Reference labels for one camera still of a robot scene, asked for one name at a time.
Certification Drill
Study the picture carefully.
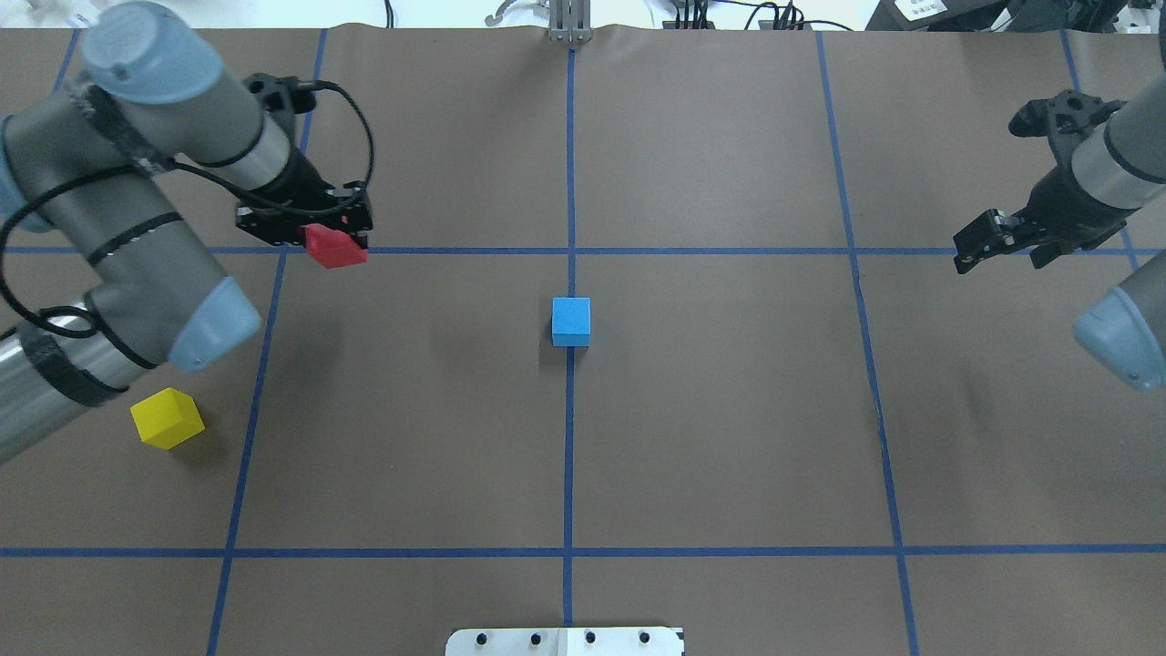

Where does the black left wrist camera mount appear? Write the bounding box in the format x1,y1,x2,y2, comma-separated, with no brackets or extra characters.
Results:
243,72,317,117

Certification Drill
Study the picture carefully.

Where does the red cube block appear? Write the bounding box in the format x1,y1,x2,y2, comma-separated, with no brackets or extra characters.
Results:
303,224,368,270

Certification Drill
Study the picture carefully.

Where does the yellow cube block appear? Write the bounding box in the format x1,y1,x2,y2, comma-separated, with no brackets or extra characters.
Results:
129,387,208,451

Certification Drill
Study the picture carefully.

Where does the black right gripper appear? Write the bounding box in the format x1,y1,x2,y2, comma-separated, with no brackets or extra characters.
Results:
953,168,1135,274

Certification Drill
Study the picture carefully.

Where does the blue cube block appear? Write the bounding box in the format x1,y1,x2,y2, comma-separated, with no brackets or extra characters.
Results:
550,296,592,348

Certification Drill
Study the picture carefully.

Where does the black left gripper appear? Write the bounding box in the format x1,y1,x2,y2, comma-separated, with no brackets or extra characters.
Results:
236,181,373,249

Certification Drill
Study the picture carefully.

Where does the white pedestal column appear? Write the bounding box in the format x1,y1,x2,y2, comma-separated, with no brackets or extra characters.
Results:
445,626,686,655

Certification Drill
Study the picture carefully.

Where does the black left camera cable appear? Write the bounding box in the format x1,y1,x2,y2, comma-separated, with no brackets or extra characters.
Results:
0,80,375,340

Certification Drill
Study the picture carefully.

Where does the aluminium frame post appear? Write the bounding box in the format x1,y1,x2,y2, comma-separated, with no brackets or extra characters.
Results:
547,0,593,43

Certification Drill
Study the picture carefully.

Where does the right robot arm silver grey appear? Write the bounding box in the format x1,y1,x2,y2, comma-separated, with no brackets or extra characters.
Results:
953,77,1165,392

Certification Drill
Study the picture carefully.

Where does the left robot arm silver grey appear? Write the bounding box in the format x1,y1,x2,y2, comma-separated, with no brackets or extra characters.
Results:
3,1,373,463

